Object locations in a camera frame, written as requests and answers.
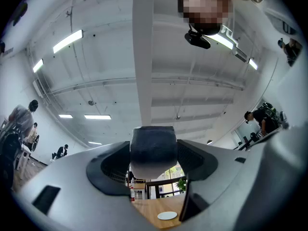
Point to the green potted plant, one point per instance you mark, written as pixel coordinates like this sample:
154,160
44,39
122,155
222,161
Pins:
182,184

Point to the black dome pendant lamp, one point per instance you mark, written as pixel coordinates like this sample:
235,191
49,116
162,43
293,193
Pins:
209,142

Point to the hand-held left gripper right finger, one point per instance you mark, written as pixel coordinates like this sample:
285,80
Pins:
223,177

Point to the red label plastic bottle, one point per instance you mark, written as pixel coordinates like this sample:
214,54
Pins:
132,196

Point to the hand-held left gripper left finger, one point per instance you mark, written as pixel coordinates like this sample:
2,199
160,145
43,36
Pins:
72,177

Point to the white round plate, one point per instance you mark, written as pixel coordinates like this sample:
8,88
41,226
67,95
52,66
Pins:
167,216

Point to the long ceiling light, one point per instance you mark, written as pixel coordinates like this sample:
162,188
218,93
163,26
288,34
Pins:
38,65
94,143
68,41
252,64
223,42
65,116
97,117

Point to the white air conditioner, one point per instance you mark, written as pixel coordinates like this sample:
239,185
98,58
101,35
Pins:
240,55
38,88

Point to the black head camera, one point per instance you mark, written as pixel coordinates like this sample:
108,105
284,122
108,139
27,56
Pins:
197,41

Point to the person's head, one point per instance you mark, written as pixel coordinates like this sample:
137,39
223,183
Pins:
204,3

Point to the white desk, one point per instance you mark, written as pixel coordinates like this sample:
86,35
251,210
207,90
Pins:
24,153

